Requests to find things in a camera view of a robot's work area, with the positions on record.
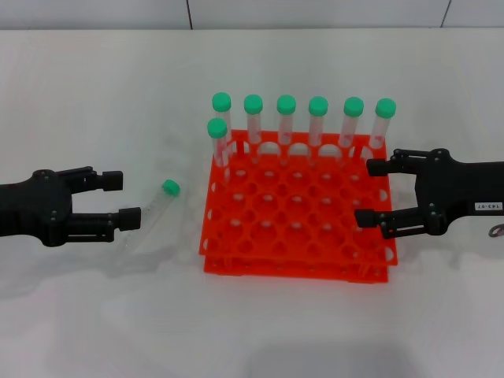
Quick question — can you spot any orange test tube rack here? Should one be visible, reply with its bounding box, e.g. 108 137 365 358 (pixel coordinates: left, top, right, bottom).
198 129 399 284

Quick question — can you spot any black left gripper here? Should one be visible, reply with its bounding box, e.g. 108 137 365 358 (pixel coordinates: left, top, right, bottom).
0 166 143 248

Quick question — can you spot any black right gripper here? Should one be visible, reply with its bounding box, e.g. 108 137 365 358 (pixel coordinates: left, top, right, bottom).
354 148 504 240

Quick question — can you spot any clear test tube green cap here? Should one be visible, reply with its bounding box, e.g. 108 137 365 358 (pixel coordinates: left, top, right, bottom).
207 117 232 186
243 94 264 165
338 96 365 158
276 94 297 166
112 179 181 276
308 96 329 166
211 92 234 158
364 98 397 158

